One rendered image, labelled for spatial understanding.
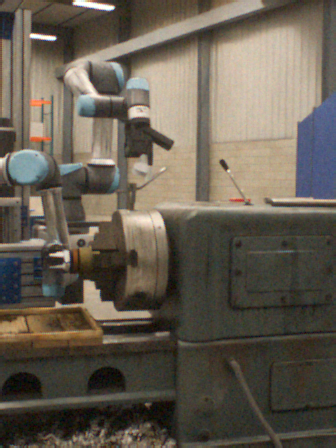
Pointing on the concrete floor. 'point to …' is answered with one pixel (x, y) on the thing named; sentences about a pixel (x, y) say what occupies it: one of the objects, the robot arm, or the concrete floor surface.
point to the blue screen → (317, 153)
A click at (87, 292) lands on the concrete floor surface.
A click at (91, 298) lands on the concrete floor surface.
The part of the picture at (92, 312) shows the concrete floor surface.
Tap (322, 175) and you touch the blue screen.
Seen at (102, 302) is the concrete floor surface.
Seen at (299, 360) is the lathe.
